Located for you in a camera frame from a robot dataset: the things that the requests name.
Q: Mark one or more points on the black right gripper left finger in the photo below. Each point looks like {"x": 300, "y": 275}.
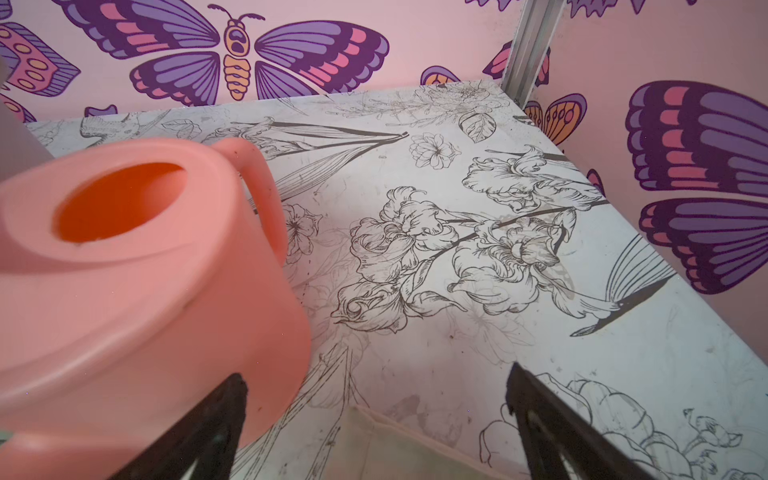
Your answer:
{"x": 202, "y": 444}

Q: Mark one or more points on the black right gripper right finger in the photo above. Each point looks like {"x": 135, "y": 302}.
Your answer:
{"x": 556, "y": 439}

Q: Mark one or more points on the aluminium frame post right rear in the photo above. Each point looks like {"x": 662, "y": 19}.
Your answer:
{"x": 528, "y": 48}

